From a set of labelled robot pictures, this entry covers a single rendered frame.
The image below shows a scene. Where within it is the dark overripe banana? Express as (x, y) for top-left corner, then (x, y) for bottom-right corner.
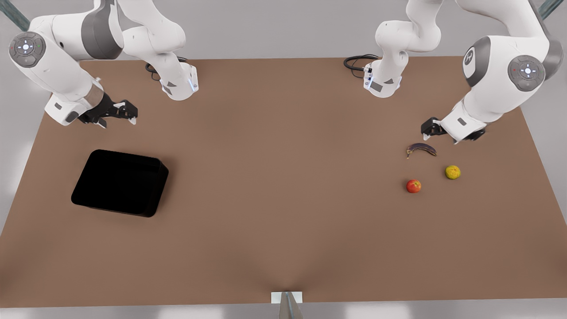
(406, 143), (438, 159)

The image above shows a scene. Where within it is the silver frame post with foot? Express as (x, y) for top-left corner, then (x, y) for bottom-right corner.
(271, 291), (304, 319)

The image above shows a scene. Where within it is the black storage box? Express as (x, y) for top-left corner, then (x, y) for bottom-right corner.
(71, 149), (169, 218)

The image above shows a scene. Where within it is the black cable loop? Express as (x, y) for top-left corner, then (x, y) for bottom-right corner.
(343, 54), (381, 80)
(145, 56), (189, 83)

